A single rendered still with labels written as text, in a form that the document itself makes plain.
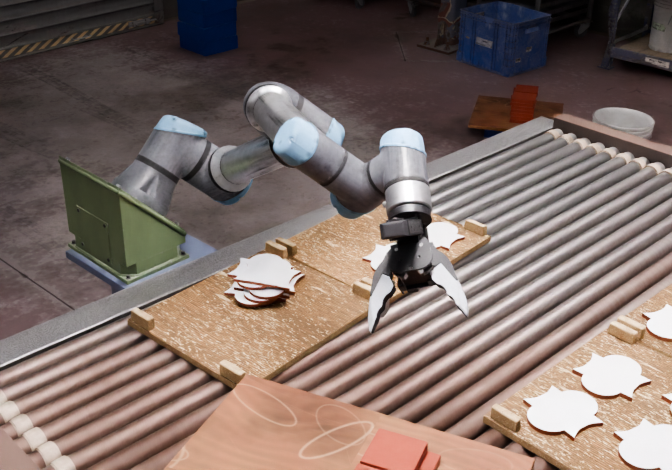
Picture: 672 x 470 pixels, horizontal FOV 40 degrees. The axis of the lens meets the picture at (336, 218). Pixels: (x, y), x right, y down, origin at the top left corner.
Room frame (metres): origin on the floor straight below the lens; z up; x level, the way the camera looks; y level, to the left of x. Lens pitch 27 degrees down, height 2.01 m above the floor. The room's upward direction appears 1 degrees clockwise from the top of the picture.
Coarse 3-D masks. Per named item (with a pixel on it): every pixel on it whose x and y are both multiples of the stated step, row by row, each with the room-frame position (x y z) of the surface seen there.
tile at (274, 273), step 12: (252, 264) 1.74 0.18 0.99; (264, 264) 1.74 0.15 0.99; (276, 264) 1.74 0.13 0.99; (288, 264) 1.74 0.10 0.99; (240, 276) 1.69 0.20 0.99; (252, 276) 1.69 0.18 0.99; (264, 276) 1.69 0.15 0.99; (276, 276) 1.69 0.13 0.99; (288, 276) 1.69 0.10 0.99; (288, 288) 1.65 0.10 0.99
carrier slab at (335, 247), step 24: (336, 216) 2.07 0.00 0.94; (384, 216) 2.08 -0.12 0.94; (432, 216) 2.08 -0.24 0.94; (312, 240) 1.94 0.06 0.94; (336, 240) 1.95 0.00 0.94; (360, 240) 1.95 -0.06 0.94; (384, 240) 1.95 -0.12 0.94; (480, 240) 1.96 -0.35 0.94; (312, 264) 1.83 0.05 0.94; (336, 264) 1.83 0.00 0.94; (360, 264) 1.83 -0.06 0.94
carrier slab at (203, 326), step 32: (192, 288) 1.72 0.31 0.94; (224, 288) 1.72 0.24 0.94; (320, 288) 1.73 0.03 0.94; (352, 288) 1.73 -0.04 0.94; (128, 320) 1.59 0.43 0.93; (160, 320) 1.59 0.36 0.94; (192, 320) 1.59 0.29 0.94; (224, 320) 1.60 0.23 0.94; (256, 320) 1.60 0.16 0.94; (288, 320) 1.60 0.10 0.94; (320, 320) 1.60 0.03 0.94; (352, 320) 1.60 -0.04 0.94; (192, 352) 1.48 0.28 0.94; (224, 352) 1.48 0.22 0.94; (256, 352) 1.49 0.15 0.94; (288, 352) 1.49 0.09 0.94
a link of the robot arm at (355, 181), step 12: (348, 156) 1.44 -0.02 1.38; (348, 168) 1.42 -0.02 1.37; (360, 168) 1.43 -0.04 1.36; (336, 180) 1.41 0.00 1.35; (348, 180) 1.41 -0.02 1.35; (360, 180) 1.42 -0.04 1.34; (372, 180) 1.42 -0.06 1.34; (336, 192) 1.42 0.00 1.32; (348, 192) 1.42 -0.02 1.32; (360, 192) 1.42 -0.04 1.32; (372, 192) 1.41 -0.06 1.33; (336, 204) 1.44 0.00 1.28; (348, 204) 1.43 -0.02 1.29; (360, 204) 1.42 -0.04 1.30; (372, 204) 1.42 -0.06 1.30; (348, 216) 1.44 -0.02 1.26; (360, 216) 1.45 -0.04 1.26
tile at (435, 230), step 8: (432, 224) 2.02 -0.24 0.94; (440, 224) 2.02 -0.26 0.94; (448, 224) 2.02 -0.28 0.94; (432, 232) 1.98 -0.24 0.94; (440, 232) 1.98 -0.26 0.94; (448, 232) 1.98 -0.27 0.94; (456, 232) 1.98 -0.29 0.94; (432, 240) 1.94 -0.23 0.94; (440, 240) 1.94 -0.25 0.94; (448, 240) 1.94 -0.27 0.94; (456, 240) 1.95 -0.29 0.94; (448, 248) 1.90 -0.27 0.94
